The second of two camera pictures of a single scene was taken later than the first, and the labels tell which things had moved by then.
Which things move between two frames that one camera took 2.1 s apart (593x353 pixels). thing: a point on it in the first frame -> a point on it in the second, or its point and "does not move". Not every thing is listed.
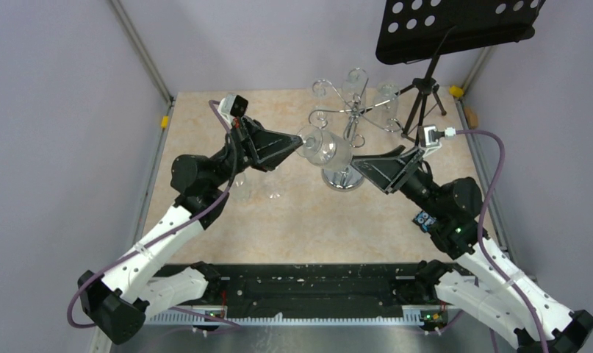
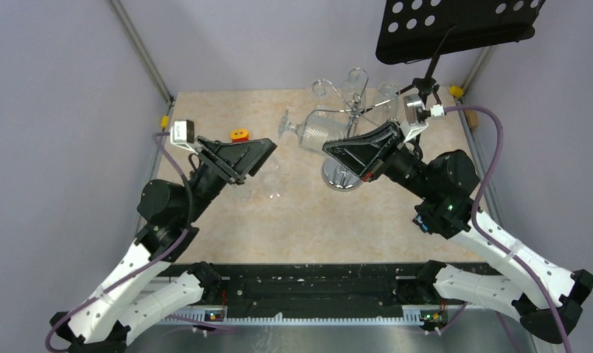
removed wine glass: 240,191 does not move
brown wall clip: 472,118 does not move
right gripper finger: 382,169 -> 362,152
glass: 353,89 does not move
